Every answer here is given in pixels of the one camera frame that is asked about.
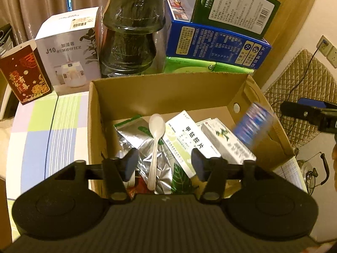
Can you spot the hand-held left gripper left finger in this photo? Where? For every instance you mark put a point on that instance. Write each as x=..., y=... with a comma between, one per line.
x=130, y=164

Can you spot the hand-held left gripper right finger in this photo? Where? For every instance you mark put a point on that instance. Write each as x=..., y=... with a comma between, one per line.
x=198, y=164

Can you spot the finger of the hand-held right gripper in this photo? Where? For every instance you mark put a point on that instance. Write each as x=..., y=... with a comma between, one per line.
x=302, y=110

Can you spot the white green medicine box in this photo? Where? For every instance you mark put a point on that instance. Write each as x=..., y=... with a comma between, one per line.
x=184, y=139

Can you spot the silver foil bag green label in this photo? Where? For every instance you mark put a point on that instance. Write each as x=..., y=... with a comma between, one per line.
x=160, y=168

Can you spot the long white medicine box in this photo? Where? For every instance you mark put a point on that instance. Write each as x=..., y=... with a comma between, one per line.
x=229, y=142

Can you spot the white plastic spoon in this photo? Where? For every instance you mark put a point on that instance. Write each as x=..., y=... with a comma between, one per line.
x=156, y=129

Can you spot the small blue label box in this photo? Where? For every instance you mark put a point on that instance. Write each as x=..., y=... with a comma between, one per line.
x=254, y=126

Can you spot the brown cardboard box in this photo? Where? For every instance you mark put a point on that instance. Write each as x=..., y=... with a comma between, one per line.
x=163, y=95

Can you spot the plaid covered desktop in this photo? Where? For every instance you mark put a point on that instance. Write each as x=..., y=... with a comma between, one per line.
x=39, y=142

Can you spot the quilted chair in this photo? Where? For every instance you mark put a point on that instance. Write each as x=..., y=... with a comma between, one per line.
x=297, y=89

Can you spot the tan curtain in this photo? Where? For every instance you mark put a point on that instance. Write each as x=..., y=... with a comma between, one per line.
x=292, y=18

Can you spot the light green pack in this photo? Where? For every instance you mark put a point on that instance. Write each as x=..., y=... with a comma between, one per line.
x=189, y=65

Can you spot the large blue carton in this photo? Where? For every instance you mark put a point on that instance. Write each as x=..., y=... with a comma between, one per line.
x=210, y=44

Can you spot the dark green carton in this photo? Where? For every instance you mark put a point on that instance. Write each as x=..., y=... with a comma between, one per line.
x=234, y=5

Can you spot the white humidifier box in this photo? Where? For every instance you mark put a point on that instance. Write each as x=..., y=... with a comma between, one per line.
x=65, y=55

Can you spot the wrapped stack of dark bowls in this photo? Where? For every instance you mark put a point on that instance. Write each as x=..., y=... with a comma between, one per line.
x=131, y=31

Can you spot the red gold gift box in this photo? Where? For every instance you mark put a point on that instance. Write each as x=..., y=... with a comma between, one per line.
x=26, y=76

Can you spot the beige patterned curtain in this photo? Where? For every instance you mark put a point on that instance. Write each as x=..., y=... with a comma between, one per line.
x=39, y=2

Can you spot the wall socket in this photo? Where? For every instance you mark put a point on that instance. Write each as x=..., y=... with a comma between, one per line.
x=327, y=50

